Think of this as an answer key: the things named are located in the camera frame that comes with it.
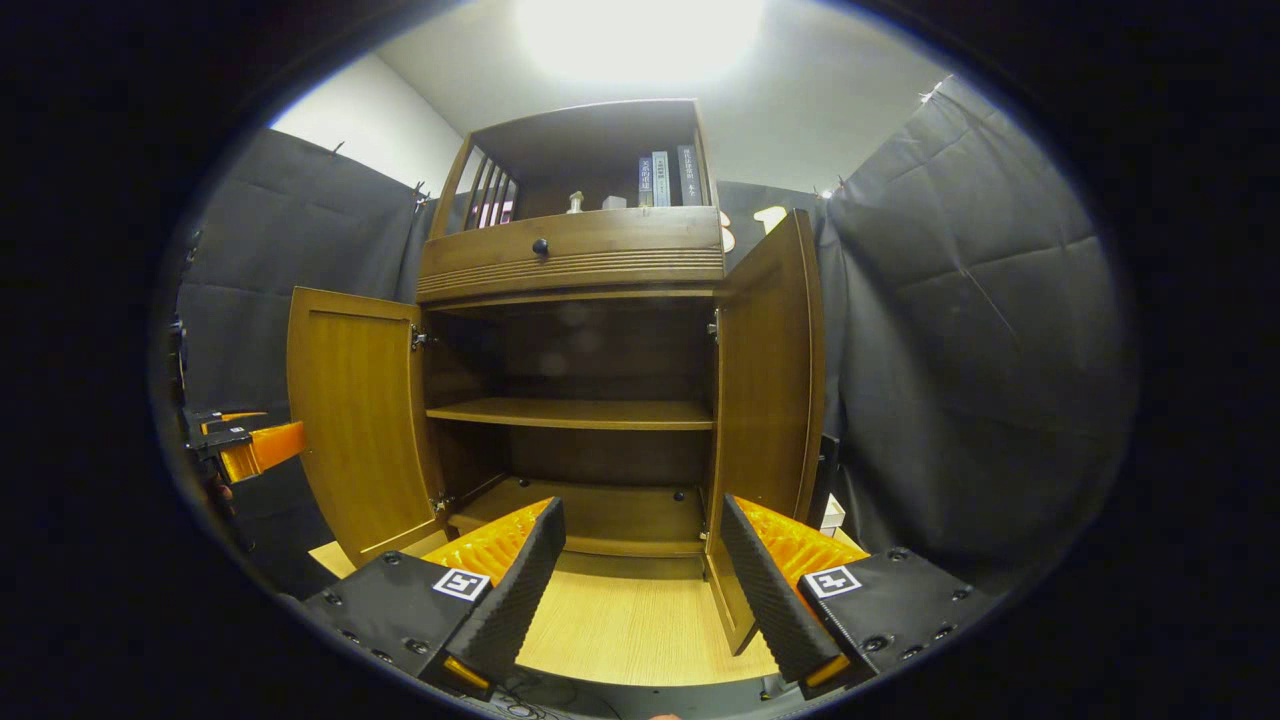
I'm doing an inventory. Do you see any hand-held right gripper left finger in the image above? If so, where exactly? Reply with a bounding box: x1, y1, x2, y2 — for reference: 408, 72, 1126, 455
300, 496, 567, 701

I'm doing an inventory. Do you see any wooden double-door shoe cabinet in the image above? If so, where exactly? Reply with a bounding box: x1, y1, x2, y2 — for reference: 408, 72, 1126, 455
287, 98, 841, 656

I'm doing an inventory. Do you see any black backdrop cloth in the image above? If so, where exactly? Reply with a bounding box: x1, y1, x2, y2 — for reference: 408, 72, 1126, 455
172, 78, 1138, 601

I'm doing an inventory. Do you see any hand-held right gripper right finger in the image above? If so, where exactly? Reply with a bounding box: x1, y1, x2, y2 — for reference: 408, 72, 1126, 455
720, 493, 1001, 701

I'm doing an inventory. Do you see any large ceiling light panel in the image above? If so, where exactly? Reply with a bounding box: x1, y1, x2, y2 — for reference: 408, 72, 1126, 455
513, 0, 768, 88

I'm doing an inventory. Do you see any wooden cabinet inner shelf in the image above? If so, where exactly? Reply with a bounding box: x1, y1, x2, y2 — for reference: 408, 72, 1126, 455
426, 397, 717, 432

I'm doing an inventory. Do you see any black door handle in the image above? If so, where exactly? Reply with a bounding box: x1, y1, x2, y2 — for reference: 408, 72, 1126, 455
808, 433, 841, 530

